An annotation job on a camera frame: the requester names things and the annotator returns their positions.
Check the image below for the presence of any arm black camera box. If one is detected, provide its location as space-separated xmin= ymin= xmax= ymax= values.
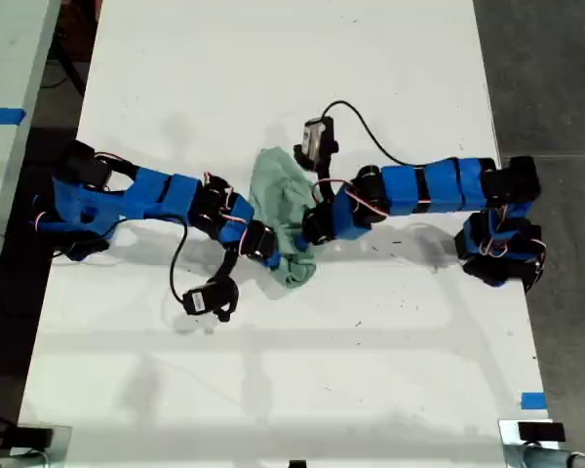
xmin=180 ymin=277 xmax=240 ymax=324
xmin=292 ymin=115 xmax=340 ymax=172

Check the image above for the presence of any short blue tape strip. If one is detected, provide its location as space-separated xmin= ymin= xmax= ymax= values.
xmin=521 ymin=391 xmax=549 ymax=411

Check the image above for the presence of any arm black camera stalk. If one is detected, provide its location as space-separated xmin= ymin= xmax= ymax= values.
xmin=313 ymin=164 xmax=336 ymax=202
xmin=213 ymin=247 xmax=239 ymax=285

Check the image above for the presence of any grey metal pipe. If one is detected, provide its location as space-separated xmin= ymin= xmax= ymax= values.
xmin=522 ymin=446 xmax=585 ymax=468

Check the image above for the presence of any white side table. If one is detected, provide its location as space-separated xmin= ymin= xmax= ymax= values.
xmin=0 ymin=0 xmax=62 ymax=306

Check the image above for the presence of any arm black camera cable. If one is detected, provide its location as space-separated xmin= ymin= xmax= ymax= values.
xmin=169 ymin=218 xmax=192 ymax=306
xmin=321 ymin=99 xmax=424 ymax=167

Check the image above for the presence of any pale green T-shirt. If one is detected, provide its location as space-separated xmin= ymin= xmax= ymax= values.
xmin=247 ymin=147 xmax=320 ymax=290

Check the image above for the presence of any black floor cable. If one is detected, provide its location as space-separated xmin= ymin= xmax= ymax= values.
xmin=42 ymin=46 xmax=87 ymax=98

